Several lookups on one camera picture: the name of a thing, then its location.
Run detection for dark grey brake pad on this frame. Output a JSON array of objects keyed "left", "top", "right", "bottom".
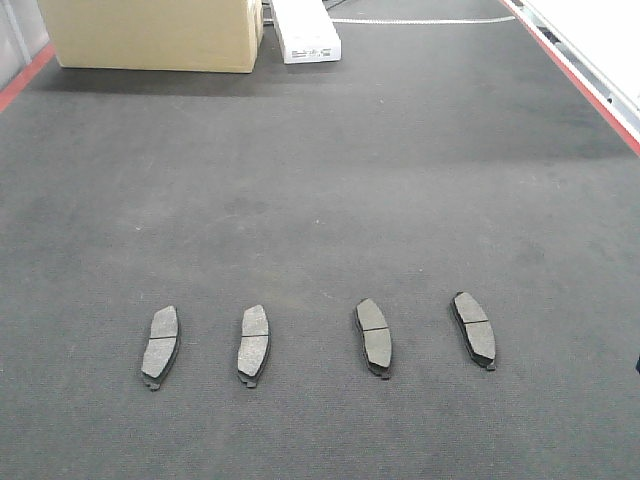
[
  {"left": 354, "top": 298, "right": 393, "bottom": 380},
  {"left": 237, "top": 304, "right": 270, "bottom": 388},
  {"left": 450, "top": 291, "right": 497, "bottom": 371},
  {"left": 141, "top": 305, "right": 180, "bottom": 391}
]

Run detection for white long box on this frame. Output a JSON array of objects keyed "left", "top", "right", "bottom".
[{"left": 270, "top": 0, "right": 342, "bottom": 64}]

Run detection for cardboard box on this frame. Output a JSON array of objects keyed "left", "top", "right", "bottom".
[{"left": 38, "top": 0, "right": 263, "bottom": 73}]

